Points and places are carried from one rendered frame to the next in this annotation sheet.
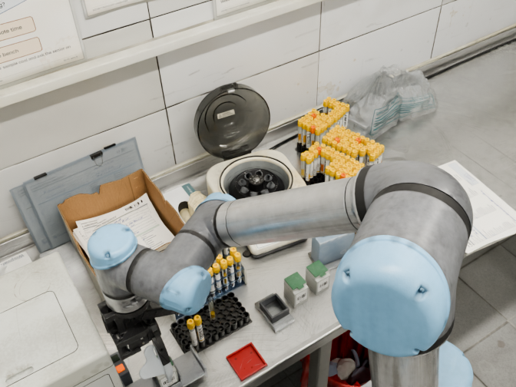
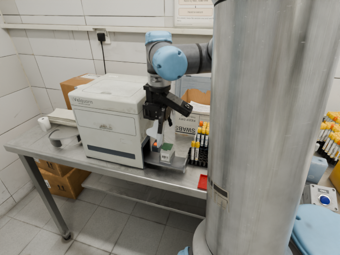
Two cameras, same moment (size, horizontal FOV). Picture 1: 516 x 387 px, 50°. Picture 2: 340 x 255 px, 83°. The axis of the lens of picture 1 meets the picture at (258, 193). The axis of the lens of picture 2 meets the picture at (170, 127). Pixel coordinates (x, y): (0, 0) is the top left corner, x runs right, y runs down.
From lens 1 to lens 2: 65 cm
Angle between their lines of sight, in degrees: 39
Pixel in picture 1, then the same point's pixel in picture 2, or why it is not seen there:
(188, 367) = (179, 162)
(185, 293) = (161, 53)
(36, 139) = not seen: hidden behind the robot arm
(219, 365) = (194, 175)
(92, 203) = (200, 97)
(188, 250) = (185, 45)
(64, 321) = (137, 90)
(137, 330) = (155, 105)
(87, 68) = not seen: hidden behind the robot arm
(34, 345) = (120, 90)
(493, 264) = not seen: outside the picture
